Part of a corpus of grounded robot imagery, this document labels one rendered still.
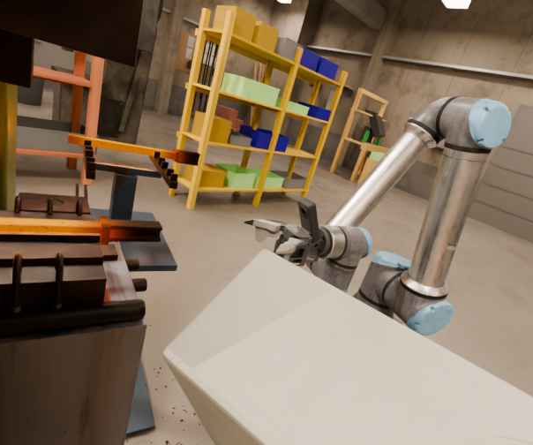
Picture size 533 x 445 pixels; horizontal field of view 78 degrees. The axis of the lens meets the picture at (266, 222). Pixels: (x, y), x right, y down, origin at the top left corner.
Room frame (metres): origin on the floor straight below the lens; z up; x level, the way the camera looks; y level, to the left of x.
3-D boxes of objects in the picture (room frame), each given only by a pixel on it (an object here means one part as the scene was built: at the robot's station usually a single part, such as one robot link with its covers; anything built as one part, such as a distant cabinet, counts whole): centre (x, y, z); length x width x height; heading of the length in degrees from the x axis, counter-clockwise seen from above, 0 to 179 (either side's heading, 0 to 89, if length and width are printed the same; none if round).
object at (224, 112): (11.54, 2.33, 0.34); 1.15 x 0.82 x 0.68; 49
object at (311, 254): (0.79, -0.10, 0.97); 0.12 x 0.08 x 0.09; 127
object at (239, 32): (4.25, 0.36, 0.98); 2.12 x 0.59 x 1.96; 138
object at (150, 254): (0.97, 0.46, 0.74); 0.40 x 0.30 x 0.02; 34
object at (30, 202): (0.59, 0.41, 0.95); 0.12 x 0.09 x 0.07; 127
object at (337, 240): (0.84, -0.17, 0.98); 0.10 x 0.05 x 0.09; 37
